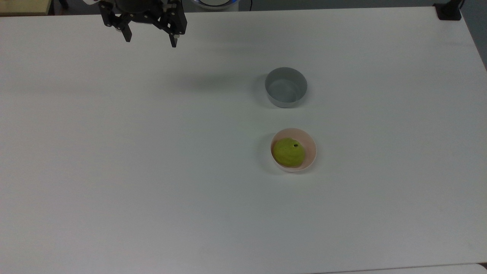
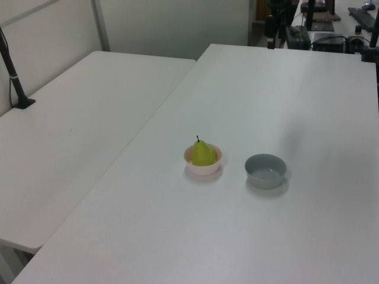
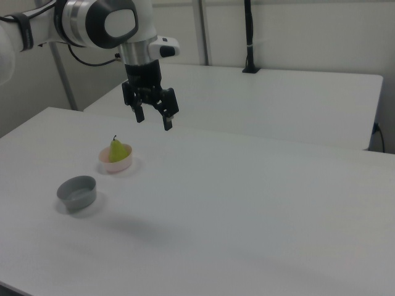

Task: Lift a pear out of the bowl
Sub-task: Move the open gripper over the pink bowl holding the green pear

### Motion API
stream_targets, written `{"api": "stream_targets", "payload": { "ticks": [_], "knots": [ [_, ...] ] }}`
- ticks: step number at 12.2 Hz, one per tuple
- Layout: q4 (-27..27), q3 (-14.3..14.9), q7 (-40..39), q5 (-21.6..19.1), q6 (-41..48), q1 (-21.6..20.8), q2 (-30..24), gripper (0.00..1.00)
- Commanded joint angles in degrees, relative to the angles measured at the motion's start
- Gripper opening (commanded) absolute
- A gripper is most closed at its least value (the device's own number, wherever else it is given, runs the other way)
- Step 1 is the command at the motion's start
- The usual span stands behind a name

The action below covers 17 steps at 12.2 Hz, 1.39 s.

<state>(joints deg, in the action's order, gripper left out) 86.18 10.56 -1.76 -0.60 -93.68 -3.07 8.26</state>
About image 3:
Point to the green pear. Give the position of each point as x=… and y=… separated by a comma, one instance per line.
x=116, y=151

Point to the grey bowl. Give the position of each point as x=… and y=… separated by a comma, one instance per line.
x=77, y=194

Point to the pink bowl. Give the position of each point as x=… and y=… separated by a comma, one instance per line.
x=118, y=165

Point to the black camera pole with clamp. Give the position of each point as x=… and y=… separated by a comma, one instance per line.
x=249, y=37

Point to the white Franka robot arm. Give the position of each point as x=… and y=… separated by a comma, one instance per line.
x=92, y=21

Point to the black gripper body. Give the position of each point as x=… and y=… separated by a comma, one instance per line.
x=144, y=78

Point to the grey metal frame post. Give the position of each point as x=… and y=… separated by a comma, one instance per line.
x=63, y=77

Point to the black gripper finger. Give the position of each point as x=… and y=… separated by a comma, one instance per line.
x=168, y=105
x=132, y=100

